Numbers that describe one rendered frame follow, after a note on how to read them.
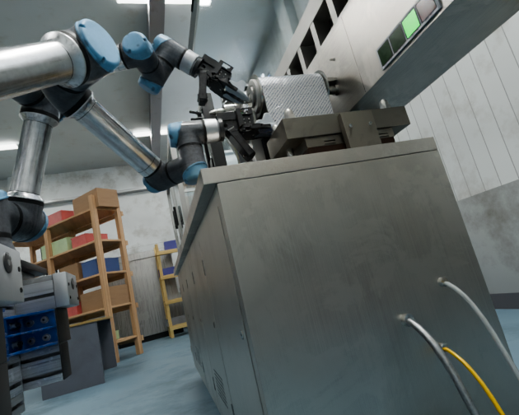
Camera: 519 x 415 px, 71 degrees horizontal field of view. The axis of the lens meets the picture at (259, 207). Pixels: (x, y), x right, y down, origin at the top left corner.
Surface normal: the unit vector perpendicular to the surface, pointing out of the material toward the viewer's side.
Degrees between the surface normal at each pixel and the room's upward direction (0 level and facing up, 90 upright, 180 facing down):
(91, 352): 90
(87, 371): 90
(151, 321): 90
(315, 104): 90
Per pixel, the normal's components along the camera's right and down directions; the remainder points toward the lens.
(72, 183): 0.26, -0.26
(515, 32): -0.94, 0.16
